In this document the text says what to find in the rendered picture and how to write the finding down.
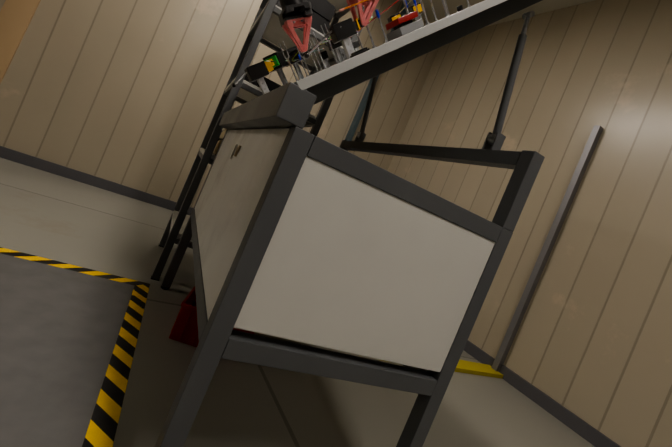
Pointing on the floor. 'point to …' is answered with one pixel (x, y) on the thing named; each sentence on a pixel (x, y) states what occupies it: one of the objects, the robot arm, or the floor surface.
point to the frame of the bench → (278, 194)
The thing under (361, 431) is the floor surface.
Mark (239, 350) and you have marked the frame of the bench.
